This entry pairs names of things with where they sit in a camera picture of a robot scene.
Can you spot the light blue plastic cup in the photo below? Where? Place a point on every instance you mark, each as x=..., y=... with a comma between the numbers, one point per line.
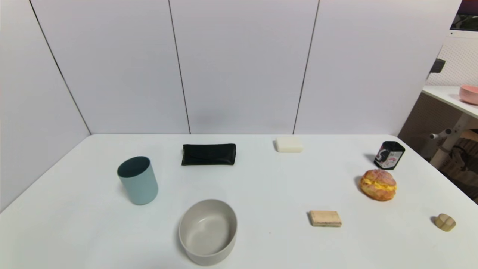
x=140, y=186

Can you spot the beige round bowl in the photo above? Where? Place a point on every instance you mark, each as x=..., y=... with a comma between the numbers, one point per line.
x=207, y=231

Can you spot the pink bowl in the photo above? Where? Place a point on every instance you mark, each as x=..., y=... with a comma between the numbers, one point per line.
x=469, y=94

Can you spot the black leather glasses case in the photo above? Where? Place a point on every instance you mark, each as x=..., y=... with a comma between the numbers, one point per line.
x=209, y=154

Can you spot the white soap bar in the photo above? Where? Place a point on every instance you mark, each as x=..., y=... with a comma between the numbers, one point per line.
x=289, y=145

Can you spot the rectangular wooden block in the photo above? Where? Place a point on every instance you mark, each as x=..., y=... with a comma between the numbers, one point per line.
x=325, y=218

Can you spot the cream puff bun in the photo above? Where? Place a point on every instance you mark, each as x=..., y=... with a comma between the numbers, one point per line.
x=378, y=185

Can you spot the black tin with pink print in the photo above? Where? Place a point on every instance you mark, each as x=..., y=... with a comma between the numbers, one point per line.
x=389, y=156

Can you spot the brown pegboard panel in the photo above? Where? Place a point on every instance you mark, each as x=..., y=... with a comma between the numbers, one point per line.
x=422, y=119

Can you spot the white side desk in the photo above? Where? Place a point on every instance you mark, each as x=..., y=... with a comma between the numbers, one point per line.
x=444, y=95

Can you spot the black desk clamp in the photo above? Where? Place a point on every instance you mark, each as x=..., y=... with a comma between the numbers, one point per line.
x=437, y=65

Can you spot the round wooden block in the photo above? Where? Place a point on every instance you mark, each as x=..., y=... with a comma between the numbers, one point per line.
x=445, y=222

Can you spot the white pegboard panel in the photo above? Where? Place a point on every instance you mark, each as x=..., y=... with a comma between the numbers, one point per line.
x=457, y=59

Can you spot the dark monitor screen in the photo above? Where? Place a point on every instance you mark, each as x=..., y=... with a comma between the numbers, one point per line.
x=468, y=18

